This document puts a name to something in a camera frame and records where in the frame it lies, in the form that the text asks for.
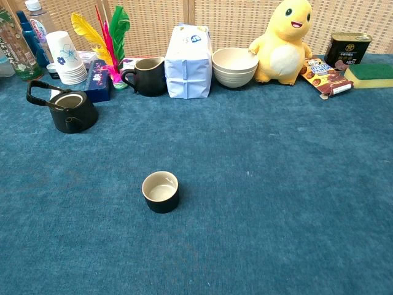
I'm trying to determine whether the black luncheon meat can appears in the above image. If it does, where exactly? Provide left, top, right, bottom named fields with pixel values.
left=324, top=33, right=373, bottom=69

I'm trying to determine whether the blue carpet table cover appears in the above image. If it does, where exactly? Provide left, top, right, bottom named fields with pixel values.
left=0, top=53, right=393, bottom=295

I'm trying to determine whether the clear bottle red label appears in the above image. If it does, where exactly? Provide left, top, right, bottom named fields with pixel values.
left=25, top=0, right=55, bottom=64

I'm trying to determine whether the colourful feather shuttlecock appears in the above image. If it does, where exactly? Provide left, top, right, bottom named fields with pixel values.
left=71, top=4, right=131, bottom=90

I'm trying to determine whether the beige bowl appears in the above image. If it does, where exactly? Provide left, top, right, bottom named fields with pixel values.
left=212, top=65, right=259, bottom=89
left=211, top=47, right=260, bottom=73

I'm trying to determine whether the black teapot with handle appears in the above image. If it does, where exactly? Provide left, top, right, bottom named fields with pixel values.
left=26, top=80, right=99, bottom=134

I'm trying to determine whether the woven bamboo screen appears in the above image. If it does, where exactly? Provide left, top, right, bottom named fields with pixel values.
left=0, top=0, right=393, bottom=58

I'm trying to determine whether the green label tea bottle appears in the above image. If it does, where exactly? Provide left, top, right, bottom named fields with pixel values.
left=0, top=4, right=44, bottom=82

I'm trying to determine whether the yellow plush dinosaur toy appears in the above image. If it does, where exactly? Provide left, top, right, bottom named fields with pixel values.
left=247, top=0, right=314, bottom=87

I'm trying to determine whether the yellow green sponge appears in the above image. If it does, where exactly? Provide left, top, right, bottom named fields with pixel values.
left=343, top=63, right=393, bottom=90

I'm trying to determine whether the stack of white paper cups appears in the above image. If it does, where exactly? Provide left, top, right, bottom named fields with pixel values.
left=45, top=30, right=89, bottom=85

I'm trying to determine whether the dark blue printed box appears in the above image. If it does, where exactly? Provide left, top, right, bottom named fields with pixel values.
left=83, top=59, right=112, bottom=103

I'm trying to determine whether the black teacup beige inside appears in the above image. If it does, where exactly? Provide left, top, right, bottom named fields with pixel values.
left=141, top=170, right=181, bottom=214

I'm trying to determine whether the brown cookie box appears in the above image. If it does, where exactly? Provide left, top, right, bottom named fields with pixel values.
left=299, top=57, right=354, bottom=100

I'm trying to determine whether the clear plastic container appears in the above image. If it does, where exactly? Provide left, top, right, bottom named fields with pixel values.
left=0, top=49, right=15, bottom=77

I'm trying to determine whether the white paper bag package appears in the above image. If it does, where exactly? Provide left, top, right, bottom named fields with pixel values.
left=164, top=23, right=213, bottom=100

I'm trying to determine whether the black ceramic pitcher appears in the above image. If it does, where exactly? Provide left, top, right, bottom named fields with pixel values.
left=120, top=57, right=168, bottom=98

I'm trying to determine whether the blue bottle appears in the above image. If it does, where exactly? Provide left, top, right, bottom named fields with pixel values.
left=15, top=10, right=50, bottom=68

